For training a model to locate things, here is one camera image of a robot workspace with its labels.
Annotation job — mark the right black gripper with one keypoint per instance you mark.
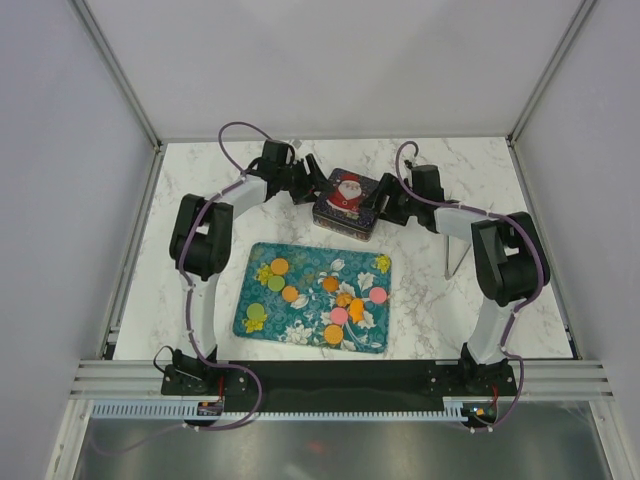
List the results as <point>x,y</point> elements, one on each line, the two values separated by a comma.
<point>388,185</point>

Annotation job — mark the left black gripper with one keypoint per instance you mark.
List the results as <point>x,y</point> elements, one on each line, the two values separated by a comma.
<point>316,184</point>

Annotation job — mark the gold tin lid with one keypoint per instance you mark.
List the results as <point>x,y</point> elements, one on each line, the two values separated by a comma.
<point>348,193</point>

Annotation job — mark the square cookie tin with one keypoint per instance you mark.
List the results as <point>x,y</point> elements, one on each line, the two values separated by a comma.
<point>356,225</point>

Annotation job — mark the metal tongs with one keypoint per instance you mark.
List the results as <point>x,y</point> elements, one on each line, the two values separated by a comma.
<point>455,252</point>

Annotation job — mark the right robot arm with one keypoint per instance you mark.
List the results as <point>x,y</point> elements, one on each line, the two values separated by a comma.
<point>511,267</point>

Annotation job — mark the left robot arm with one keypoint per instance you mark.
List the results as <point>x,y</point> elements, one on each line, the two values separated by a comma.
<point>201,244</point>

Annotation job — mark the orange round cookie top left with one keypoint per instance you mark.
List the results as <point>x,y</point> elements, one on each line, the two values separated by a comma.
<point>279,266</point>

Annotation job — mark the orange round cookie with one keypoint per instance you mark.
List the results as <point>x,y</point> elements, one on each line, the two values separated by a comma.
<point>290,294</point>
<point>279,266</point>
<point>333,334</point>

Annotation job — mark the pink round cookie right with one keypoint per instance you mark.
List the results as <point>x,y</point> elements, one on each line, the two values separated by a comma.
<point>378,295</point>

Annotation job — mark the pink round cookie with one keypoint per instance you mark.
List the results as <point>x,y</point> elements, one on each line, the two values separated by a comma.
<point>339,316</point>
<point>378,295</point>

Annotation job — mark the orange round cookie mid right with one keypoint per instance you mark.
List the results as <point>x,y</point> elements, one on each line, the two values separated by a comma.
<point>343,299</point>

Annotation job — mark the teal floral tray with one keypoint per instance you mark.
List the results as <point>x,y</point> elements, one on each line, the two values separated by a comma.
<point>319,275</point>

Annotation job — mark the green round cookie upper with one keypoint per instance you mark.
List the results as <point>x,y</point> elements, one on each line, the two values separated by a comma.
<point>276,283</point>

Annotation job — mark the green round cookie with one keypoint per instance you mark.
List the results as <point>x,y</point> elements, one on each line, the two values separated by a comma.
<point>276,283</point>
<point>256,311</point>

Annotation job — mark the orange flower cookie lower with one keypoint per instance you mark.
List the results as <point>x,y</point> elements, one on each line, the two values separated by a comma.
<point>356,310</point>

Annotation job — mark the orange round cookie left centre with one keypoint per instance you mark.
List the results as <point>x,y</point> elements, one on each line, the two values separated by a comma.
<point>290,294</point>

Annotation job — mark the pink round cookie lower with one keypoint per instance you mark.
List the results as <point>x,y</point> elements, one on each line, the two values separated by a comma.
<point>339,316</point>

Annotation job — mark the orange round cookie bottom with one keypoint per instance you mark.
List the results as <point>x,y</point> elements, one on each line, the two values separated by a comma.
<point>333,334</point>

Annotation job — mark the green round cookie lower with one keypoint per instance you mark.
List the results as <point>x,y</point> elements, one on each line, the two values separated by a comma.
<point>256,311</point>

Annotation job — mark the black mounting base plate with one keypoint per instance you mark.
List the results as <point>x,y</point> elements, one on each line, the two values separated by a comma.
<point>347,385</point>

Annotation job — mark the white cable duct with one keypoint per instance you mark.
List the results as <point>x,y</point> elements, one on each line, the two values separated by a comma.
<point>192,410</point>

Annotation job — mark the aluminium frame rail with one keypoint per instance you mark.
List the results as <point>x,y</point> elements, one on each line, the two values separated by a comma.
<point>543,379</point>

